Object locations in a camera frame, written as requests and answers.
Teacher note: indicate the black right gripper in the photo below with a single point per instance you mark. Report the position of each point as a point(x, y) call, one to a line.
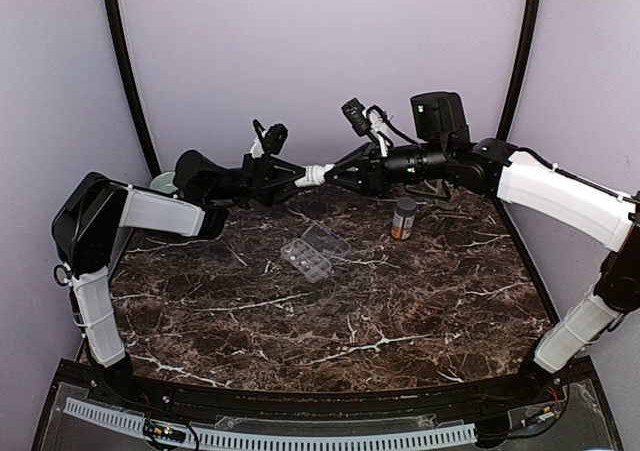
point(374, 180)

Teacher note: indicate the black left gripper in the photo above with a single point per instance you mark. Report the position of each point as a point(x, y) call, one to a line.
point(261, 176)

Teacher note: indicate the small white pill bottle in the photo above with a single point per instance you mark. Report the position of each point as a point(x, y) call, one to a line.
point(314, 175)

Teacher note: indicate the orange pill bottle grey cap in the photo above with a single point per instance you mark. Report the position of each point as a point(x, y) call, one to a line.
point(403, 218)

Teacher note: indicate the clear plastic pill organizer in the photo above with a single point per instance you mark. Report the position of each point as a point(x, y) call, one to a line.
point(317, 245)

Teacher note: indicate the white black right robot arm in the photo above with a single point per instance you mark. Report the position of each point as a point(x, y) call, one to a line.
point(443, 150)

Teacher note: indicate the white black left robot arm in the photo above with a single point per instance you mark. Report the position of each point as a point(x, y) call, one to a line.
point(86, 227)

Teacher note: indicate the pale green ceramic bowl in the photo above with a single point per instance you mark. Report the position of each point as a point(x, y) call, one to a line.
point(164, 183)

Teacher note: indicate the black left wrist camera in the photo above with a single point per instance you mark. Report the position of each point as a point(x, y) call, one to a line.
point(268, 141)

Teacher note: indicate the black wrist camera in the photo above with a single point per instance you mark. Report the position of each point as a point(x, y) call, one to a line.
point(268, 141)
point(354, 111)

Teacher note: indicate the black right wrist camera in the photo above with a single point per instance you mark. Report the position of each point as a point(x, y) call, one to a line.
point(354, 111)

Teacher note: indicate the black right corner post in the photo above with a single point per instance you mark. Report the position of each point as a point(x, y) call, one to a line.
point(521, 59)

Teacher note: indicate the black corner post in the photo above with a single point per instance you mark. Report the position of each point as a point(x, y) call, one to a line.
point(521, 59)
point(126, 71)

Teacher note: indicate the black left corner post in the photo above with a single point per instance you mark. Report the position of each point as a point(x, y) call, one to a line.
point(126, 71)

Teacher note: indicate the white slotted cable duct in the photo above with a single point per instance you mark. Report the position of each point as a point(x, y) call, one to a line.
point(135, 425)

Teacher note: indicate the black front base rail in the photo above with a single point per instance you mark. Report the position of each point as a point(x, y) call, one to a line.
point(447, 402)

